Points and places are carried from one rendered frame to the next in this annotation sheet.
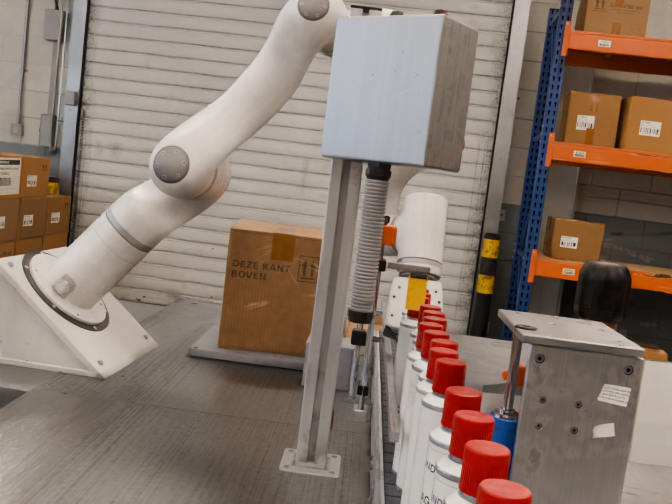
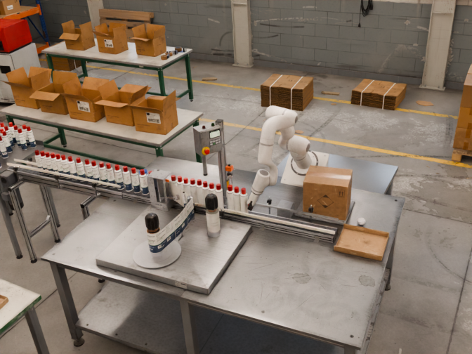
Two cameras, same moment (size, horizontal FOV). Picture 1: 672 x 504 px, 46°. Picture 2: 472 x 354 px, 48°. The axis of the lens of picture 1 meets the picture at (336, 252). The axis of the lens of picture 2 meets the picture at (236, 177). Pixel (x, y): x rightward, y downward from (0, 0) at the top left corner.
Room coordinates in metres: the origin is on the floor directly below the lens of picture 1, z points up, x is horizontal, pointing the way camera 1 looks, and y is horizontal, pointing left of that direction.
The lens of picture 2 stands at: (2.54, -2.97, 2.95)
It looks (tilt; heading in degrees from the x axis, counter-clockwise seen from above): 30 degrees down; 114
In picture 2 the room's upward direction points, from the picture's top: 3 degrees counter-clockwise
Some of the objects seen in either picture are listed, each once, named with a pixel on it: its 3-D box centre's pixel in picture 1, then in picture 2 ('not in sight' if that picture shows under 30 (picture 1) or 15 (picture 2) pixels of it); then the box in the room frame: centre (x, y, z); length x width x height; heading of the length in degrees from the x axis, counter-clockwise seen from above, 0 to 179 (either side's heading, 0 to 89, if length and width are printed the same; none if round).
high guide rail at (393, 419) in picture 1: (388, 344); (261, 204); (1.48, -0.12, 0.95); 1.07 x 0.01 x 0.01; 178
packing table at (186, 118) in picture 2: not in sight; (104, 143); (-0.93, 1.34, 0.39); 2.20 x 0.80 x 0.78; 174
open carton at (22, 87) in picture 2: not in sight; (29, 88); (-1.81, 1.36, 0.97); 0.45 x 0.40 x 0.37; 86
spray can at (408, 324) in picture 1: (411, 358); (230, 198); (1.26, -0.14, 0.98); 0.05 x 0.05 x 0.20
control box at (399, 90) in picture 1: (399, 95); (208, 138); (1.08, -0.06, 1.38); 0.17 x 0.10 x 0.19; 53
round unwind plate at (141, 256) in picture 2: not in sight; (156, 253); (0.99, -0.74, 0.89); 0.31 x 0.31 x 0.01
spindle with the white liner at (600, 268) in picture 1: (592, 353); (212, 214); (1.25, -0.43, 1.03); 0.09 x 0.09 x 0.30
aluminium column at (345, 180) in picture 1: (338, 242); (222, 164); (1.15, 0.00, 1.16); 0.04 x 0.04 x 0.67; 88
